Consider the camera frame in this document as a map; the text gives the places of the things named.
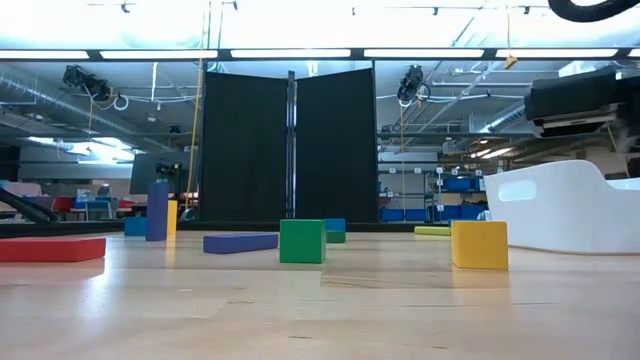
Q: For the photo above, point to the yellow large cube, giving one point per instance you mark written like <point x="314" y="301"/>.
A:
<point x="480" y="245"/>

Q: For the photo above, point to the lime green long block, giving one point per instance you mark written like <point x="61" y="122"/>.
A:
<point x="432" y="231"/>

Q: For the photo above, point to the green small block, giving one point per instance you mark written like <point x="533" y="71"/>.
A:
<point x="336" y="237"/>

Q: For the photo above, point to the green large cube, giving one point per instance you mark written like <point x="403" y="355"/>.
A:
<point x="302" y="242"/>

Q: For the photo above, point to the purple long block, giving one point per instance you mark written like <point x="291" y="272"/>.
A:
<point x="157" y="212"/>
<point x="240" y="243"/>

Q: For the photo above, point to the yellow tall block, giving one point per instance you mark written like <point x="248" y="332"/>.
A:
<point x="173" y="217"/>

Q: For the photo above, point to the blue small cube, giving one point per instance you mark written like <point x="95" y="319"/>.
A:
<point x="135" y="226"/>
<point x="336" y="224"/>

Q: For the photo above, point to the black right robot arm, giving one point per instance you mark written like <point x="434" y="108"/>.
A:
<point x="585" y="15"/>

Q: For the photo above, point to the yellow hanging tag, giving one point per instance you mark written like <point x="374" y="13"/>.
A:
<point x="510" y="62"/>

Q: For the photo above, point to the black partition panel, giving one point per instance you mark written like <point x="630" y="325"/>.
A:
<point x="245" y="150"/>
<point x="336" y="150"/>

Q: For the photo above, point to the dark monitor screen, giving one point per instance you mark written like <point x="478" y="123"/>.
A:
<point x="142" y="172"/>

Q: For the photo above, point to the red flat block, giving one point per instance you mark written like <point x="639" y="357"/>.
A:
<point x="50" y="250"/>

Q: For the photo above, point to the black ceiling-mounted camera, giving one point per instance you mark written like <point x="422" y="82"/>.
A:
<point x="87" y="82"/>
<point x="412" y="82"/>

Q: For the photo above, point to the metal partition hinge post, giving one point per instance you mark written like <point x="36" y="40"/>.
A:
<point x="291" y="150"/>

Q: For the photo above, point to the silver ventilation duct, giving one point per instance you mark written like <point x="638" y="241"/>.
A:
<point x="60" y="107"/>

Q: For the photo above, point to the black diagonal frame strut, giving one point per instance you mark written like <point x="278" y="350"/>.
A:
<point x="25" y="207"/>

